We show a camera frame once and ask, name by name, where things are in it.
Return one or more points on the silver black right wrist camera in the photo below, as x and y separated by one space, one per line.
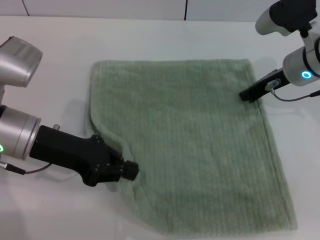
282 15

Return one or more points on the green ribbed towel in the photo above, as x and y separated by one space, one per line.
195 140

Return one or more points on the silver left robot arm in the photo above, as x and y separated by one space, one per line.
17 132

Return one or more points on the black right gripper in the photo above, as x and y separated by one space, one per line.
271 82

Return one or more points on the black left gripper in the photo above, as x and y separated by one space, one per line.
75 155

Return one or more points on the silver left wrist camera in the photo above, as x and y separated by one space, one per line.
17 62

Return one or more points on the black vertical wall strip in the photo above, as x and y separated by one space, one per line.
185 10

